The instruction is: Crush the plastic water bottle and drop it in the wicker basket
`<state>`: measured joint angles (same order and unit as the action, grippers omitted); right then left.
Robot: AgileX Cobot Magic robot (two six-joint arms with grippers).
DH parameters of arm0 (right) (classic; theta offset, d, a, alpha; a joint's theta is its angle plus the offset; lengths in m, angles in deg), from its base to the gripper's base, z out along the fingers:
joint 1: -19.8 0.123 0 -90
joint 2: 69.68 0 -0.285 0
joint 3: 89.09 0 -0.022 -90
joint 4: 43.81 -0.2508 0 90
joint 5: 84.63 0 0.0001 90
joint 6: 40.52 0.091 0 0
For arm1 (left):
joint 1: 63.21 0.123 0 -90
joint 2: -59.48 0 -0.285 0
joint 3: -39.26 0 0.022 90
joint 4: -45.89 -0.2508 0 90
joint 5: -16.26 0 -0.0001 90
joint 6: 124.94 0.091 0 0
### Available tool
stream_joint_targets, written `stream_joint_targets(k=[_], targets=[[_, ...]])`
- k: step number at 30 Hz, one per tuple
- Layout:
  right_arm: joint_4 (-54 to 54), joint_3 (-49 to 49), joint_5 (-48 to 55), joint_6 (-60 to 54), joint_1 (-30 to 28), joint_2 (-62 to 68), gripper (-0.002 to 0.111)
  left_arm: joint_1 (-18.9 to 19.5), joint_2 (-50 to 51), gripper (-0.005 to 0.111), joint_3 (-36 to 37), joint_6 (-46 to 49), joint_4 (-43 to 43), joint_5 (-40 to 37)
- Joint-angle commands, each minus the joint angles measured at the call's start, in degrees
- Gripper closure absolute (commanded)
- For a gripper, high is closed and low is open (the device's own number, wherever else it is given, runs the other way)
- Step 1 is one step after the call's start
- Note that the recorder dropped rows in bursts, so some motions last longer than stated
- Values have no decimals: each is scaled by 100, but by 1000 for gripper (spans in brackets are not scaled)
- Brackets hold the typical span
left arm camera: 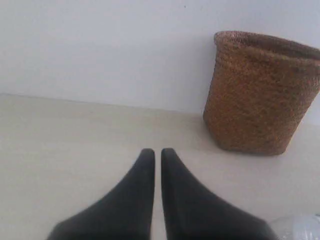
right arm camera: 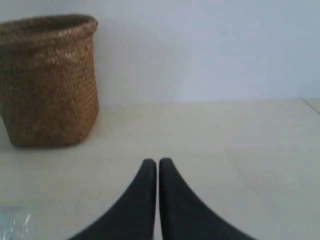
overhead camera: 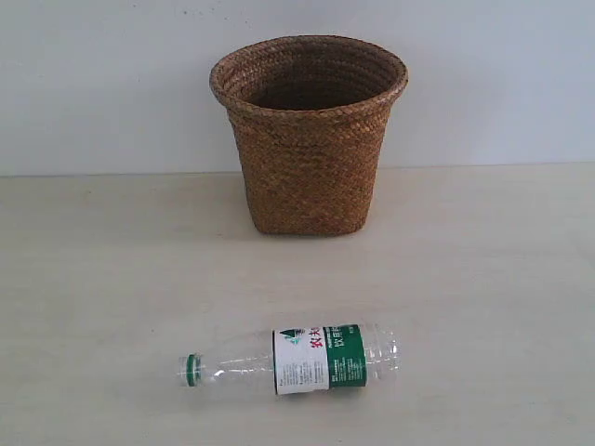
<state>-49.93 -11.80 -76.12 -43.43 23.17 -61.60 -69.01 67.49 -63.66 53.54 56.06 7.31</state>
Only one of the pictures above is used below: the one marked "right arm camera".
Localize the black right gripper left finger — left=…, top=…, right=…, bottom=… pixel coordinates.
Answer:
left=71, top=159, right=157, bottom=240

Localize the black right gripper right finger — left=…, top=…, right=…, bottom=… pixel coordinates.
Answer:
left=159, top=158, right=253, bottom=240

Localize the clear plastic water bottle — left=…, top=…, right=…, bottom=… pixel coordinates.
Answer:
left=0, top=205, right=32, bottom=240

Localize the brown woven wicker basket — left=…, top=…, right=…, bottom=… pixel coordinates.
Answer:
left=0, top=14, right=99, bottom=148

